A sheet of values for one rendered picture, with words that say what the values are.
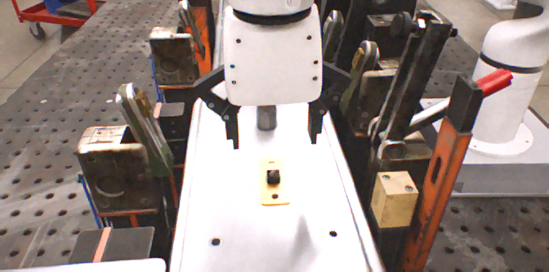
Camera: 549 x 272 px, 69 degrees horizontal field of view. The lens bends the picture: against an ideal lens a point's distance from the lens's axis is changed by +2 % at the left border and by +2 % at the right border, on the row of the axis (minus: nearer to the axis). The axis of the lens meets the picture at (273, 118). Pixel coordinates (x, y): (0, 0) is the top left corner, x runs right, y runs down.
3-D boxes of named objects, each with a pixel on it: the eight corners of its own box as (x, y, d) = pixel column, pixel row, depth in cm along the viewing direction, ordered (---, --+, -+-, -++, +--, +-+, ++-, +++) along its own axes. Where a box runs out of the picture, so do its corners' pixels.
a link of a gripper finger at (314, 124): (336, 82, 45) (332, 128, 49) (309, 83, 45) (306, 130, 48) (342, 96, 42) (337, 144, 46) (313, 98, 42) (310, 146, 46)
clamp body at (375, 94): (325, 206, 87) (342, 53, 66) (377, 202, 88) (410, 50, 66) (334, 240, 80) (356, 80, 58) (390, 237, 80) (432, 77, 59)
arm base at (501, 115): (498, 106, 101) (524, 38, 91) (551, 153, 86) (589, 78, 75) (426, 112, 99) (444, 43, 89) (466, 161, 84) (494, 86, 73)
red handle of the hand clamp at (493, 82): (372, 125, 49) (497, 58, 45) (379, 136, 51) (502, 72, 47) (382, 145, 46) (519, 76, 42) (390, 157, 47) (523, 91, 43)
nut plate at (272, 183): (257, 159, 54) (256, 153, 53) (284, 158, 54) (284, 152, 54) (260, 206, 47) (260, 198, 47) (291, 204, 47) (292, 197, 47)
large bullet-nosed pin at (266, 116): (256, 127, 63) (255, 91, 59) (275, 126, 63) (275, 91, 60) (256, 139, 61) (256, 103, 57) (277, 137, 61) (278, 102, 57)
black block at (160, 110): (162, 212, 86) (134, 99, 69) (211, 209, 86) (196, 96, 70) (155, 243, 79) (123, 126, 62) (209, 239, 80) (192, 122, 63)
